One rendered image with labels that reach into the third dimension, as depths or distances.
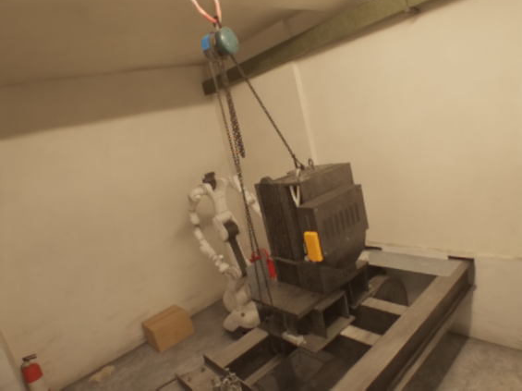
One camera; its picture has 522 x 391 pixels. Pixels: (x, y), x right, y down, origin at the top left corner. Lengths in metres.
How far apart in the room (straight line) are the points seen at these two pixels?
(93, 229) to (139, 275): 0.70
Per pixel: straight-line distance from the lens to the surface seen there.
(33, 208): 3.73
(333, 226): 1.96
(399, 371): 2.30
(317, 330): 2.22
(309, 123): 3.38
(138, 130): 3.98
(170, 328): 3.90
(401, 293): 3.11
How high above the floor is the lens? 1.95
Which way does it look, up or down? 10 degrees down
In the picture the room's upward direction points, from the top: 13 degrees counter-clockwise
